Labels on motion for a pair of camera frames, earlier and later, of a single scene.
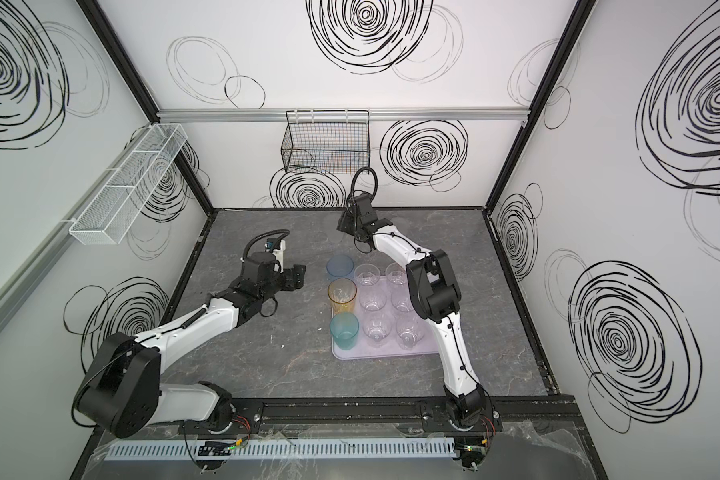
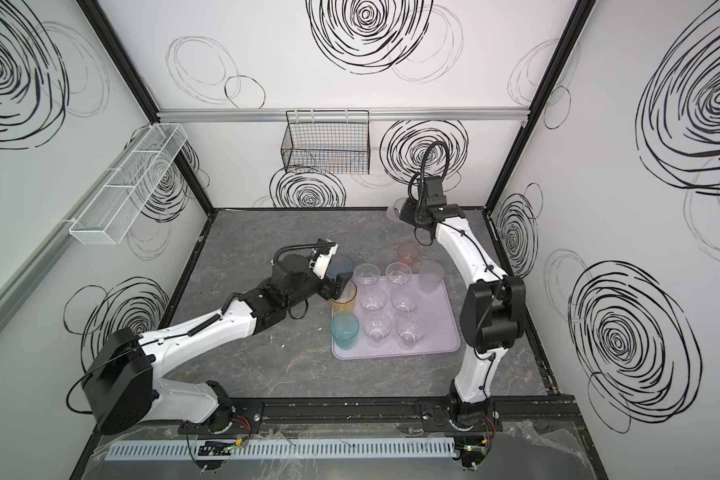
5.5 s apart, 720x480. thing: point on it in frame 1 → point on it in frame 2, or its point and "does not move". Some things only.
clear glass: x=410 y=330 does not move
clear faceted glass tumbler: x=372 y=298 does not move
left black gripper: x=291 y=276 → x=338 y=285
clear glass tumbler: x=367 y=274 does not move
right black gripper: x=349 y=222 → x=411 y=213
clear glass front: x=377 y=327 does not move
